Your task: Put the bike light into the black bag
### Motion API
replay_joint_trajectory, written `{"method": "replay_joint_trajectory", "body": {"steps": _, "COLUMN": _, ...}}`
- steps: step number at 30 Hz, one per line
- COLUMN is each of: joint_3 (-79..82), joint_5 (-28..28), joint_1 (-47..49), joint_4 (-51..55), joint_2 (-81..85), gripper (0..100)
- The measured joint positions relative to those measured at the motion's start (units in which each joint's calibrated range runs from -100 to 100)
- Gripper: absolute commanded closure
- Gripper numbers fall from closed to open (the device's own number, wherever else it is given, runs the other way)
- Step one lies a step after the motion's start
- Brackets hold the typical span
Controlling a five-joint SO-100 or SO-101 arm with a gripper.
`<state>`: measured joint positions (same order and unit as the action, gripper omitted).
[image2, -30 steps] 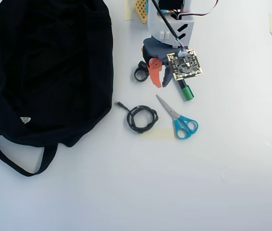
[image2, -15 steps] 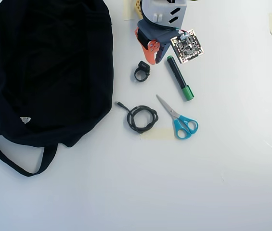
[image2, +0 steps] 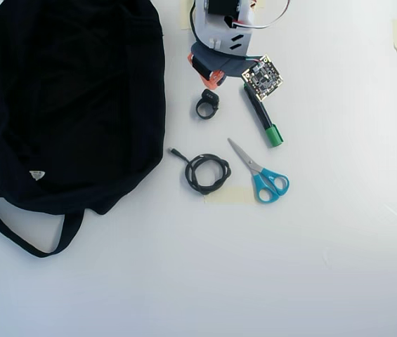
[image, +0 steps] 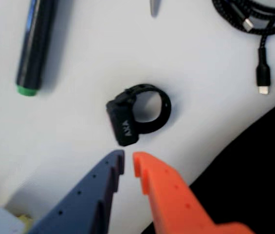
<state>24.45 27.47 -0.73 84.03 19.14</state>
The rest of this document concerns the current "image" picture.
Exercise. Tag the black fabric bag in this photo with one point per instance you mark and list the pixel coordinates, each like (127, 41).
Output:
(249, 182)

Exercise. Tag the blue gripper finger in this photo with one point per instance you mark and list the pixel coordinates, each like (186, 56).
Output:
(83, 202)

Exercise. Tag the black AXA bike light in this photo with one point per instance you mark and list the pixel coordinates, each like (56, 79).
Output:
(123, 124)

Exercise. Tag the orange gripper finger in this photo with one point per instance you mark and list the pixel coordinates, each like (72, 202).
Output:
(176, 202)

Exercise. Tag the black marker with green cap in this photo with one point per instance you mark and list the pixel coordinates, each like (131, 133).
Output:
(33, 48)

